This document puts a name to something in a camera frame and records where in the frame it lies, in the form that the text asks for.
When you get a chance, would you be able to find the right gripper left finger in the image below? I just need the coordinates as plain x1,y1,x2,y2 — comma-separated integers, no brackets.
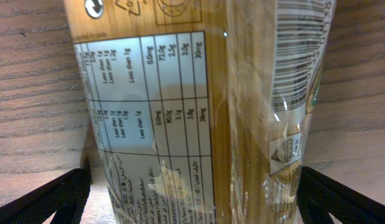
0,168,91,224

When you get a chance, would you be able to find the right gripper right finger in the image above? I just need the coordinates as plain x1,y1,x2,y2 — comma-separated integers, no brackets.
297,166,385,224

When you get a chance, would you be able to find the orange spaghetti packet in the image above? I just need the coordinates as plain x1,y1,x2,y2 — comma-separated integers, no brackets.
64,0,336,223

